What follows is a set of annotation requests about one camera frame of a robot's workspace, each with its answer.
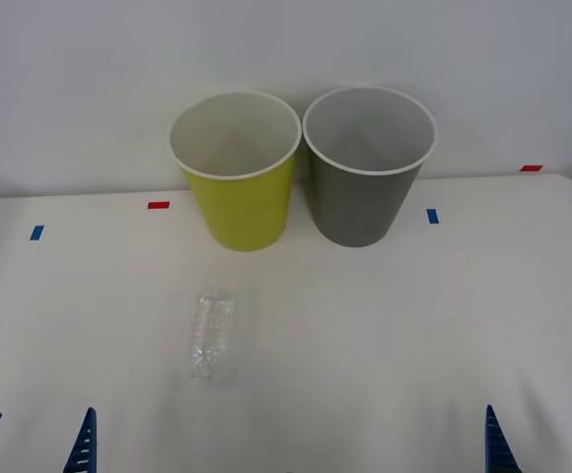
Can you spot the yellow-green plastic waste bin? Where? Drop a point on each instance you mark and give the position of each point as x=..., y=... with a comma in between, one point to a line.
x=246, y=212

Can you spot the grey plastic waste bin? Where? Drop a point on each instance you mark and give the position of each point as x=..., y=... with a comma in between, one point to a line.
x=360, y=207

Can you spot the clear plastic bottle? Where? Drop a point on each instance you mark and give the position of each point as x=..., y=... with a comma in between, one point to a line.
x=211, y=330

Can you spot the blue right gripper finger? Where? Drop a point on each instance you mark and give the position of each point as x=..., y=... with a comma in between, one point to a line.
x=498, y=443

